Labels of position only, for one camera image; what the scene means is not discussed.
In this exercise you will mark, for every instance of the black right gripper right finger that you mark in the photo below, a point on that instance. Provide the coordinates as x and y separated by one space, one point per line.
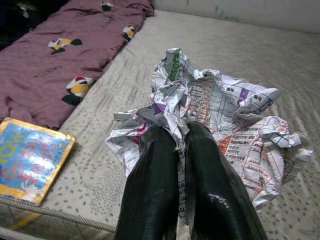
215 180

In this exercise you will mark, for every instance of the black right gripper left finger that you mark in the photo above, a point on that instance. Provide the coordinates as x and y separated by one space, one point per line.
150 180

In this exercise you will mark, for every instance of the printed paper sheet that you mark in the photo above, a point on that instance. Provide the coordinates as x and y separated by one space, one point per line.
225 105

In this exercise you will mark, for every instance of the blue book with yellow border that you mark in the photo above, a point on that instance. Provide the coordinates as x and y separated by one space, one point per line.
30 160

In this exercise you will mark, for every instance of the grey quilted mattress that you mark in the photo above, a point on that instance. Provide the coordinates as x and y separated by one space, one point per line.
225 50

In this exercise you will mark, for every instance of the purple blanket with cartoon print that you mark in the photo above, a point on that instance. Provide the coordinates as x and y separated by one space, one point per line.
50 75

